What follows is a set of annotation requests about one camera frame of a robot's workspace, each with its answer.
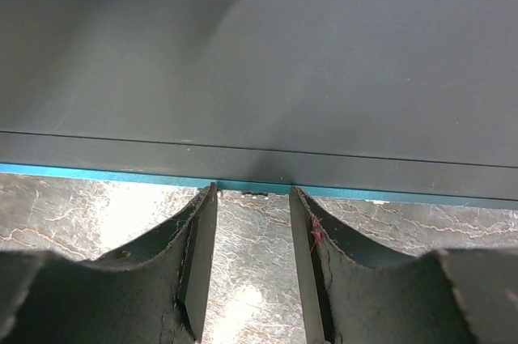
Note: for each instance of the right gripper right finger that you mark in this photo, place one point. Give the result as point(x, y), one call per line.
point(355, 290)

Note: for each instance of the dark blue network switch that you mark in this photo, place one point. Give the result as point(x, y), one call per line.
point(390, 100)

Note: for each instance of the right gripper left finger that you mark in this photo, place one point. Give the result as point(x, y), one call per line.
point(153, 289)

